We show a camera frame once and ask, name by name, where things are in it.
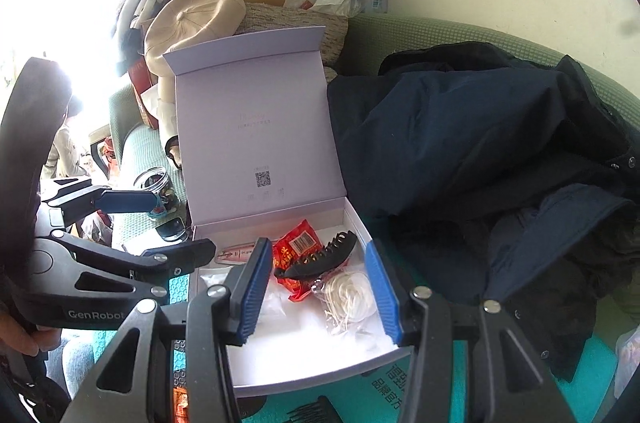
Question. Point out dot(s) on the red snack packet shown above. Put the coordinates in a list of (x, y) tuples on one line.
[(300, 243)]

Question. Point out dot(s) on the person's left forearm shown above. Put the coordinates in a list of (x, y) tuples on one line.
[(30, 143)]

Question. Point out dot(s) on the beige cap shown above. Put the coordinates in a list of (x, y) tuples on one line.
[(200, 18)]

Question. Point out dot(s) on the black comb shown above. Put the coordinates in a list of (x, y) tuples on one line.
[(320, 410)]

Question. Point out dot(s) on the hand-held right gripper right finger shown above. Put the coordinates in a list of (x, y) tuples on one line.
[(382, 298)]

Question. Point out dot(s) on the glass jar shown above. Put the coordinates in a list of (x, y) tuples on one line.
[(150, 180)]

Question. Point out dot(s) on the lavender gift box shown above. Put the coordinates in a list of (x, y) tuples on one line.
[(250, 103)]

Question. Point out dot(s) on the pink white packet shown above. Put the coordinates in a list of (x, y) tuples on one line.
[(235, 253)]

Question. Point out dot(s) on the navy blue jacket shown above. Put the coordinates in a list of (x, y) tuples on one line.
[(450, 128)]

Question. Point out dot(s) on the blue denim cloth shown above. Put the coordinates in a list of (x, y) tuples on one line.
[(77, 365)]

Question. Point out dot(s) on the black hair claw clip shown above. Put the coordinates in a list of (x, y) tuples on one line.
[(320, 260)]

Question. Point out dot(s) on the person's left hand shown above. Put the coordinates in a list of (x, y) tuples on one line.
[(20, 338)]

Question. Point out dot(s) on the grey knitted cloth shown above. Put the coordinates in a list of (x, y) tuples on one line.
[(335, 33)]

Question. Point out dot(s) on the small teal ornament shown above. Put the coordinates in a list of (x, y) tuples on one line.
[(157, 208)]

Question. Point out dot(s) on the teal printed mat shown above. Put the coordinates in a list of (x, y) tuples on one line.
[(380, 395)]

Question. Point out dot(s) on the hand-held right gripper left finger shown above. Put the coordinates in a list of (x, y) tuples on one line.
[(252, 293)]

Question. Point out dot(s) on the translucent plastic bag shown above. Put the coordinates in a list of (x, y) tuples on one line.
[(629, 363)]

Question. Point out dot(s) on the orange packet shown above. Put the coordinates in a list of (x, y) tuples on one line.
[(180, 403)]

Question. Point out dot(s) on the black sunglasses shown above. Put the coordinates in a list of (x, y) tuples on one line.
[(172, 228)]

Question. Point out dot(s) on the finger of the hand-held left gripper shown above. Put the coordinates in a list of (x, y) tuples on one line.
[(130, 201), (190, 253)]

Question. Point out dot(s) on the red box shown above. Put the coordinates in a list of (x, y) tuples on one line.
[(140, 88)]

